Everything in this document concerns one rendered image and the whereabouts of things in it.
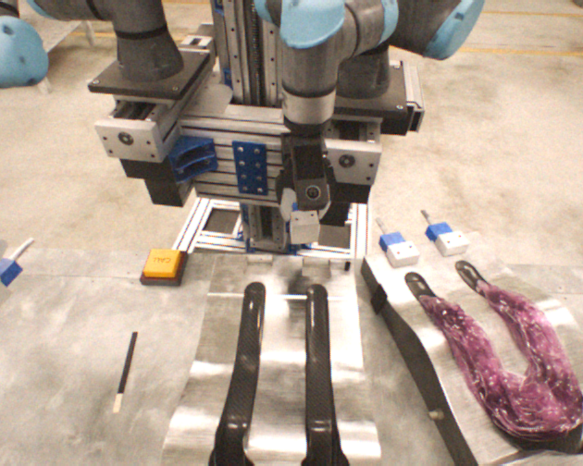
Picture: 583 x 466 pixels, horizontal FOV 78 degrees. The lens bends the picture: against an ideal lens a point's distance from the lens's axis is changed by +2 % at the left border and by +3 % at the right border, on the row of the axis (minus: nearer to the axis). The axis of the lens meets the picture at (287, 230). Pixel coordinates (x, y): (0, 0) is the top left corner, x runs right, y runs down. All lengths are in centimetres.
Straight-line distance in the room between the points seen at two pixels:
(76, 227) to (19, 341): 144
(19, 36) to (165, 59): 46
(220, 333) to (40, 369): 33
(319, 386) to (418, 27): 60
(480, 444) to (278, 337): 31
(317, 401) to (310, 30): 47
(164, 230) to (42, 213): 72
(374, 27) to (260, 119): 46
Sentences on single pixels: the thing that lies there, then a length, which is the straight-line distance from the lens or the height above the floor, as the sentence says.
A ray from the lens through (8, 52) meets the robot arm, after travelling 54.
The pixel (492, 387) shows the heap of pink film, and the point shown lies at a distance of 63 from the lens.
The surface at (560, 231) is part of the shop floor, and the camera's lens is 240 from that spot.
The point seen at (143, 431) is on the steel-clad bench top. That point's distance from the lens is 69.
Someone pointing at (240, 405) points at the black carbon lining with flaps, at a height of 91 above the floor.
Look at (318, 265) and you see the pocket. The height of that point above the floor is 87.
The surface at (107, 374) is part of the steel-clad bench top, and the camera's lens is 74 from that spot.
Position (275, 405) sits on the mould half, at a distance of 54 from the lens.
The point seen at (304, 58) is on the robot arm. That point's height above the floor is 124.
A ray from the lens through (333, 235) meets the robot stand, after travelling 164.
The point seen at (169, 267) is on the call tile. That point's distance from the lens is 77.
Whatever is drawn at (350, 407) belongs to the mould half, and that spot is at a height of 91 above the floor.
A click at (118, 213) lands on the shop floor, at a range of 222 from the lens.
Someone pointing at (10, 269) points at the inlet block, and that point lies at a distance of 77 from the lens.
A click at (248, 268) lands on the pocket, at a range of 71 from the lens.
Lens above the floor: 143
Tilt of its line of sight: 48 degrees down
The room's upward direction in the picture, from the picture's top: straight up
